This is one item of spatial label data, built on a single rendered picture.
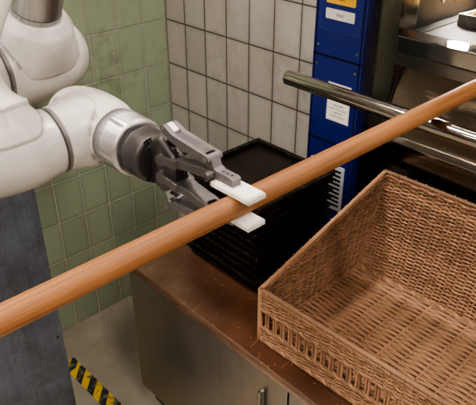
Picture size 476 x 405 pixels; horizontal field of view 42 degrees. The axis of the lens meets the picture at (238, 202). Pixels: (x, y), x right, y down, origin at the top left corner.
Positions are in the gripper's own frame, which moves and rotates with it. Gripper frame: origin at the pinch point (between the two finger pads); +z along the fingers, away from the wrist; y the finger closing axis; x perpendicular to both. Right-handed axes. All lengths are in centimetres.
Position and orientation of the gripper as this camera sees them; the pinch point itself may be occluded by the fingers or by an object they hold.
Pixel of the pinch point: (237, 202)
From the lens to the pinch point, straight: 77.1
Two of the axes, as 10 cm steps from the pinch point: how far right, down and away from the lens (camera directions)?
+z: 6.9, 3.8, -6.2
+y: 0.0, 8.6, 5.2
